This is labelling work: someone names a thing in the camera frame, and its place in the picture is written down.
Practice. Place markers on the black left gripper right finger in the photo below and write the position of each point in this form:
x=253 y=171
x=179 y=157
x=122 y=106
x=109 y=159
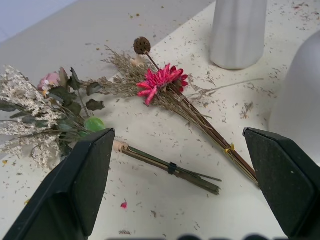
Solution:
x=282 y=180

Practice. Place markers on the pink rose white bouquet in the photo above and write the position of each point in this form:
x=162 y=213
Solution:
x=50 y=112

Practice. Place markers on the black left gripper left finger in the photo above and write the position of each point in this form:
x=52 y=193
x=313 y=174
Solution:
x=75 y=185

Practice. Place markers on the red flower dried bouquet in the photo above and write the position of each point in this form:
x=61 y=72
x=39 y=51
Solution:
x=175 y=100

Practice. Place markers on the white ribbed ceramic vase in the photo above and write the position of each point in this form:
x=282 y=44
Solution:
x=236 y=32

